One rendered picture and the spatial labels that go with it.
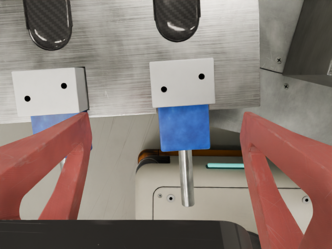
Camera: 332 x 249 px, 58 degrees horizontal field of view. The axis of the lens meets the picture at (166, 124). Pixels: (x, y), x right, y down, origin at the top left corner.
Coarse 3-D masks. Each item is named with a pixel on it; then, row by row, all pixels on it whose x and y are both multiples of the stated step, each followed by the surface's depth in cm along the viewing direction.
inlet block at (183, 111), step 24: (168, 72) 23; (192, 72) 23; (168, 96) 24; (192, 96) 24; (168, 120) 25; (192, 120) 25; (168, 144) 26; (192, 144) 26; (192, 168) 27; (192, 192) 27
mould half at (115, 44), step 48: (0, 0) 25; (96, 0) 25; (144, 0) 25; (240, 0) 25; (0, 48) 26; (96, 48) 26; (144, 48) 26; (192, 48) 26; (240, 48) 26; (0, 96) 26; (96, 96) 26; (144, 96) 26; (240, 96) 26
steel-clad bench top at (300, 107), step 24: (264, 0) 30; (288, 0) 30; (264, 24) 31; (288, 24) 31; (264, 48) 31; (288, 48) 31; (264, 72) 31; (264, 96) 32; (288, 96) 32; (312, 96) 32; (216, 120) 32; (240, 120) 32; (288, 120) 32; (312, 120) 32
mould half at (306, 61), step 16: (304, 0) 30; (320, 0) 26; (304, 16) 29; (320, 16) 26; (304, 32) 28; (320, 32) 25; (304, 48) 27; (320, 48) 24; (288, 64) 30; (304, 64) 27; (320, 64) 24; (304, 80) 31; (320, 80) 27
